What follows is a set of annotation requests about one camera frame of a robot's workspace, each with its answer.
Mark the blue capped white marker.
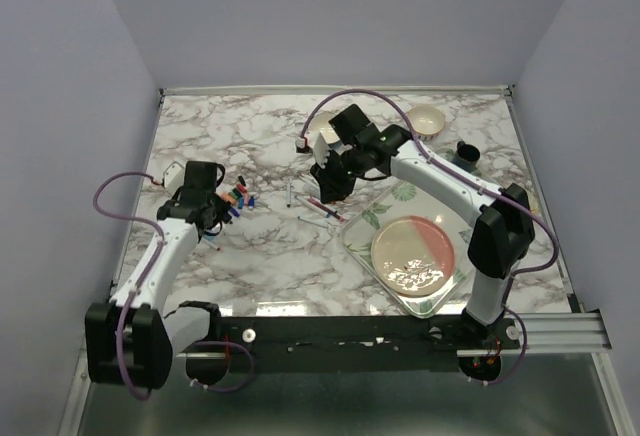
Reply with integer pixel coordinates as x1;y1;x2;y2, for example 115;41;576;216
297;215;329;228

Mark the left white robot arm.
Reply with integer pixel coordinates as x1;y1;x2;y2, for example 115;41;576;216
84;161;232;401

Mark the dark rimmed ceramic bowl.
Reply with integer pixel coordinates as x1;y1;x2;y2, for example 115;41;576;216
308;111;338;144

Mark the maroon gel pen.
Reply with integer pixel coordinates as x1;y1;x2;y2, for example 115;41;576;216
308;197;347;222

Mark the orange highlighter cap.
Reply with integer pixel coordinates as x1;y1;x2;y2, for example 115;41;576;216
221;194;237;205

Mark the pink and cream plate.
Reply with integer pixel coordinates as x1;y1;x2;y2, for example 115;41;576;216
371;216;456;298

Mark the black mounting base bar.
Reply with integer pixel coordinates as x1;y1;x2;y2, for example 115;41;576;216
184;313;521;375

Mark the red thin marker left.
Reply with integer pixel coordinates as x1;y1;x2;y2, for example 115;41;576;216
201;237;221;251

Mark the striped cream bowl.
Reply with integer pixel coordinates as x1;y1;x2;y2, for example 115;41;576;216
407;104;446;141

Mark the white pen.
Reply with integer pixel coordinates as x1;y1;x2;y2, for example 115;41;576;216
286;180;293;208

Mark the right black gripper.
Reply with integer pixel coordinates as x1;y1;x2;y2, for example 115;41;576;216
308;146;365;205

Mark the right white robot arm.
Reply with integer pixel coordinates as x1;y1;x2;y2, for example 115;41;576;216
310;104;535;348

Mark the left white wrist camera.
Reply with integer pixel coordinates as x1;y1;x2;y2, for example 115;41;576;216
152;162;185;194

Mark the small black cup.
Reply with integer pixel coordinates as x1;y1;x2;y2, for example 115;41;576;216
452;141;481;172

